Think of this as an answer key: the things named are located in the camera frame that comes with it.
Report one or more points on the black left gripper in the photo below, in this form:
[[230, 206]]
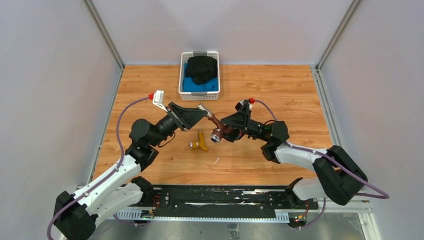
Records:
[[185, 118]]

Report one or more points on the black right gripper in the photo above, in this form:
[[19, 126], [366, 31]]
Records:
[[240, 121]]

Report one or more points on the silver pipe fitting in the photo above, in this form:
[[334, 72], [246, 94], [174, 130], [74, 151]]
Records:
[[209, 114]]

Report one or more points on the brown faucet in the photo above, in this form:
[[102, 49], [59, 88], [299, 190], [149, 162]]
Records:
[[217, 129]]

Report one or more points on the yellow brass faucet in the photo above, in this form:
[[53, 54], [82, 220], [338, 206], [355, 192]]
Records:
[[200, 143]]

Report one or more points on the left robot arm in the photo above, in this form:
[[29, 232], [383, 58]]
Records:
[[77, 215]]

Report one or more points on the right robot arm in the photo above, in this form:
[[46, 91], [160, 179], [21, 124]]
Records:
[[338, 177]]

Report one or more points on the blue cloth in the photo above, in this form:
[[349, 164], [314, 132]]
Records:
[[188, 85]]

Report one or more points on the white plastic basket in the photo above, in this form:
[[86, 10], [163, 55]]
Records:
[[197, 96]]

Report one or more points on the black cloth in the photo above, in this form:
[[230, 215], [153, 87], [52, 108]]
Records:
[[202, 68]]

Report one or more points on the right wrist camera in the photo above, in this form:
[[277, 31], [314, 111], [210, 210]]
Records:
[[243, 105]]

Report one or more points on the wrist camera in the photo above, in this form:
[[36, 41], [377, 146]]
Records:
[[158, 100], [243, 105]]

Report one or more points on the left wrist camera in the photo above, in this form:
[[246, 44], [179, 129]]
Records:
[[158, 100]]

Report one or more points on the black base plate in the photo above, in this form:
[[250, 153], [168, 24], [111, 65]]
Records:
[[220, 202]]

